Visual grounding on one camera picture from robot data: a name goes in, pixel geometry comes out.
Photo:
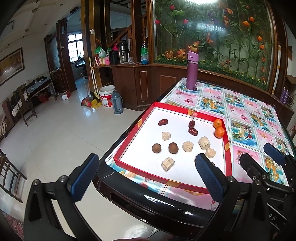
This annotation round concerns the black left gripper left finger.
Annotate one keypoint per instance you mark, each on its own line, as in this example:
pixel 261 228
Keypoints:
pixel 41 221

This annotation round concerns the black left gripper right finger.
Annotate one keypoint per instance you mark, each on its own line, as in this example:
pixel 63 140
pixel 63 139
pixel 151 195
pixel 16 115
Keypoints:
pixel 224 190

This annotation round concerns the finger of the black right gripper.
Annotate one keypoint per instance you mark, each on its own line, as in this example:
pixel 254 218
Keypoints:
pixel 278 156
pixel 253 169

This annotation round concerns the beige round yam chunk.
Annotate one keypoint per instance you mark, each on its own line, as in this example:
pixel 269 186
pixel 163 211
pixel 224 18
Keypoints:
pixel 204 143

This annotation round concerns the dark red jujube date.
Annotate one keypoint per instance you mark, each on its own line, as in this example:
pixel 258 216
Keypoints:
pixel 163 122
pixel 193 131

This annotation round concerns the brown round longan fruit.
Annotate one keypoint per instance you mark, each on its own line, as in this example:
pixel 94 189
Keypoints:
pixel 173 148

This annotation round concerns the dark red jujube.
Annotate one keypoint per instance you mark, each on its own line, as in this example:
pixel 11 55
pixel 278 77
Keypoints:
pixel 191 124

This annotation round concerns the brown round longan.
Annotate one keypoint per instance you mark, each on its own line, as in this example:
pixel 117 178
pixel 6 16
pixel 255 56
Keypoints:
pixel 156 148

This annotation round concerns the colourful fruit print tablecloth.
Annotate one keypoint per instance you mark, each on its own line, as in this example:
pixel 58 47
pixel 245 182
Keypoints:
pixel 249 125

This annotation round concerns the orange tangerine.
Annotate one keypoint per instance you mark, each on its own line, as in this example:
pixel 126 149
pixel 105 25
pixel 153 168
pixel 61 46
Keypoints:
pixel 219 132
pixel 217 123

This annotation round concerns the purple spray cans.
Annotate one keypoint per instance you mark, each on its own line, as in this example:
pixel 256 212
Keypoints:
pixel 284 96

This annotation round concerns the red white tray box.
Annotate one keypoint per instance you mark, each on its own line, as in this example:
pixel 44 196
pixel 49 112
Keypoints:
pixel 163 145

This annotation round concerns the wooden chair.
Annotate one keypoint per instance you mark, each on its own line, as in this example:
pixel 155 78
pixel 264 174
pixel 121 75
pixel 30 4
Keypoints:
pixel 23 103

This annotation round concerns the purple water bottle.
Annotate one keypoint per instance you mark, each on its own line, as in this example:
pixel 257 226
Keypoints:
pixel 192 71

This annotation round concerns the flower glass partition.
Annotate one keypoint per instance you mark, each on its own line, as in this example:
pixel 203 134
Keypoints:
pixel 233 38

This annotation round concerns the broom and dustpan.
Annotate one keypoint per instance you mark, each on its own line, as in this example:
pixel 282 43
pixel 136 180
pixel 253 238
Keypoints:
pixel 92 99

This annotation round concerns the wooden cabinet counter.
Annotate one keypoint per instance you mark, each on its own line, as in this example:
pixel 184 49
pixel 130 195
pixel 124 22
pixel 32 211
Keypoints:
pixel 141 85

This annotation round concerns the grey thermos flask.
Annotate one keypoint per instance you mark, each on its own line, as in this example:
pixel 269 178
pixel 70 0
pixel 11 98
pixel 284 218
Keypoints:
pixel 117 102

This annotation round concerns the white plastic bucket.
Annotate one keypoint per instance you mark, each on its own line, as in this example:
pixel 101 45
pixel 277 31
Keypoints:
pixel 105 94

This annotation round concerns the green plastic bottle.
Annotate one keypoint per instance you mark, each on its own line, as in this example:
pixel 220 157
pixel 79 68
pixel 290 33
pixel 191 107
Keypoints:
pixel 144 52

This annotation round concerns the framed wall painting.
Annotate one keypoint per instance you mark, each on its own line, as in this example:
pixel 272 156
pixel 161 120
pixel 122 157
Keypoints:
pixel 11 65

